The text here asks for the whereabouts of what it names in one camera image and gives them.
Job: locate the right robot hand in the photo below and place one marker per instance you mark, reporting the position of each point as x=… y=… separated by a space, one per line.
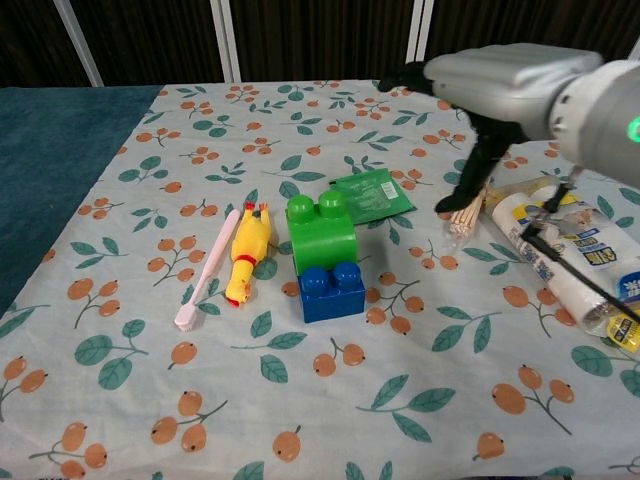
x=492 y=107

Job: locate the green building block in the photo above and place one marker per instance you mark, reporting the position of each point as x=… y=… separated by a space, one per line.
x=320 y=235

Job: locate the bundle of wooden toothpicks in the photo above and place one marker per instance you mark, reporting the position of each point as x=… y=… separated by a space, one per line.
x=465 y=220

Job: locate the green sachet packet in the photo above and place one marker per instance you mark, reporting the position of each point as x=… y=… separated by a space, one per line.
x=375 y=195

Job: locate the white plastic bag roll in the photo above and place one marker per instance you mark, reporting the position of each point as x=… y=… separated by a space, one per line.
x=565 y=260

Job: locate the blue building block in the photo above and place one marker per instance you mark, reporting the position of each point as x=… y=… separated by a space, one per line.
x=332 y=295

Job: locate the yellow rubber chicken toy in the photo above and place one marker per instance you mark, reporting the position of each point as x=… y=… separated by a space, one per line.
x=247 y=252

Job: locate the pink toothbrush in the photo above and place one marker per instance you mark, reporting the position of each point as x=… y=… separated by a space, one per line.
x=205 y=275

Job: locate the floral patterned tablecloth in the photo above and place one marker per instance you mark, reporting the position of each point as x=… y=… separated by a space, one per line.
x=250 y=380

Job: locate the teal table cover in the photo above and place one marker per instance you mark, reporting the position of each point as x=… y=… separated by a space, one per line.
x=55 y=165

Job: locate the white frame post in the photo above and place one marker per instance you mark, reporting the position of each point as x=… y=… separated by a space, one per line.
x=227 y=40
x=417 y=30
x=80 y=42

